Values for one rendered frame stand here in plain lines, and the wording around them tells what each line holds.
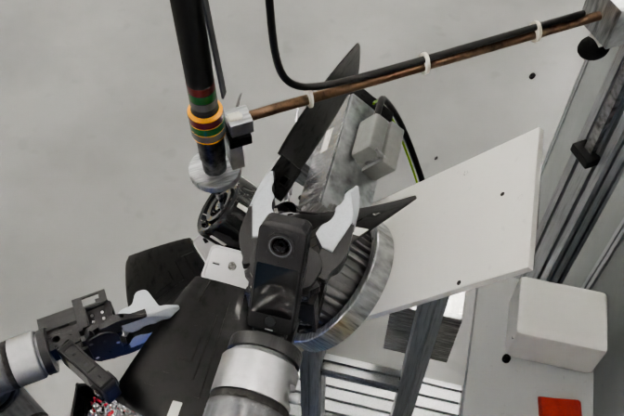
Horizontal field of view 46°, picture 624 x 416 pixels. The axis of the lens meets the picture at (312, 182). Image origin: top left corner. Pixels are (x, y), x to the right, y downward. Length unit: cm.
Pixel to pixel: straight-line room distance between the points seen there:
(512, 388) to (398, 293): 40
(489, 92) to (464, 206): 198
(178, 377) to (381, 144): 58
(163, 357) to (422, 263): 43
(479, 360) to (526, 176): 50
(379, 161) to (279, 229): 76
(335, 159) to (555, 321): 51
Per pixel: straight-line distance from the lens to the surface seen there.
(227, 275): 121
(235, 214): 120
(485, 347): 155
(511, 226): 112
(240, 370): 68
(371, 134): 141
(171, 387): 116
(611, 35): 114
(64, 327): 123
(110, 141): 302
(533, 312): 148
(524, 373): 155
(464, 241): 117
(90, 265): 270
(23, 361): 119
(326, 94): 96
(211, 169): 98
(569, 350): 149
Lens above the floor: 224
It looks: 53 degrees down
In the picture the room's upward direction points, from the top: straight up
